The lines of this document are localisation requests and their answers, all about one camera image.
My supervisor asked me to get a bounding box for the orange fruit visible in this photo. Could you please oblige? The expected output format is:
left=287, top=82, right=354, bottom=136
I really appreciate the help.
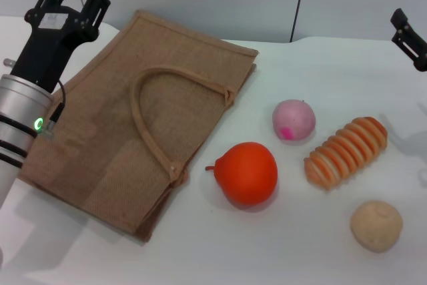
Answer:
left=205, top=141, right=279, bottom=206

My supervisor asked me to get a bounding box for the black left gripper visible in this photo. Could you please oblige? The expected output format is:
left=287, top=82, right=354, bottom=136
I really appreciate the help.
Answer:
left=9, top=0, right=112, bottom=94

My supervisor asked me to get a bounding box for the round beige bun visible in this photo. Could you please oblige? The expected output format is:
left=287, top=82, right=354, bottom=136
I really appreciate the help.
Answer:
left=349, top=200, right=404, bottom=253

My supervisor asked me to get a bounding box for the black cable with plug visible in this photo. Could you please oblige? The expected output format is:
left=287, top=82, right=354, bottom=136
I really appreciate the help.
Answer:
left=41, top=79, right=67, bottom=137

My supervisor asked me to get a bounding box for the brown jute handbag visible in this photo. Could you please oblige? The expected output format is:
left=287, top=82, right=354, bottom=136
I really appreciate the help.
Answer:
left=18, top=9, right=260, bottom=242

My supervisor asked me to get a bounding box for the sliced bread loaf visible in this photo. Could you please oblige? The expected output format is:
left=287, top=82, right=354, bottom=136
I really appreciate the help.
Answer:
left=303, top=116, right=389, bottom=192

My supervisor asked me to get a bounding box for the pink peach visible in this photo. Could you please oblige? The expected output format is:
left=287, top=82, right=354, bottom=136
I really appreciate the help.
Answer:
left=272, top=99, right=317, bottom=142

